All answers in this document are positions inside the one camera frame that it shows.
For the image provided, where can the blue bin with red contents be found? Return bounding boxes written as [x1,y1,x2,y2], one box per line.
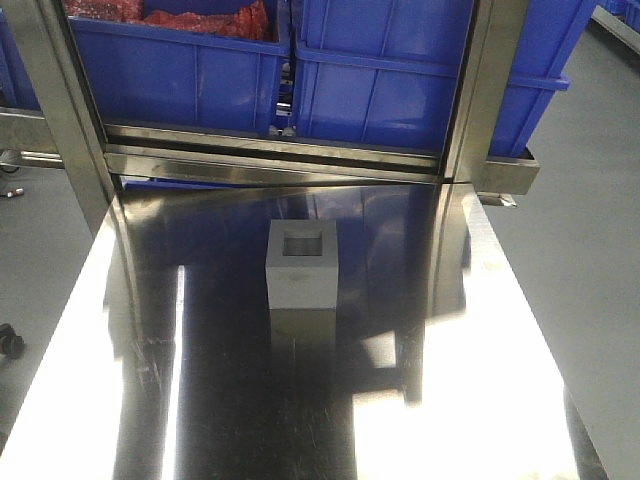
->
[69,1,290,133]

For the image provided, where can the stainless steel rack frame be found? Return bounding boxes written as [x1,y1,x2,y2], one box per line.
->
[1,1,539,232]

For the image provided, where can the red bubble wrap bags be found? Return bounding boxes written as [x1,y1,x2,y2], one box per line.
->
[64,1,271,41]

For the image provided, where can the gray hollow square base block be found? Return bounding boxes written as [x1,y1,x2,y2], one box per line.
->
[265,219,339,309]

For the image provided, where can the blue bin right of post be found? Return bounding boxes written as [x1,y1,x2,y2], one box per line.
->
[291,1,595,157]

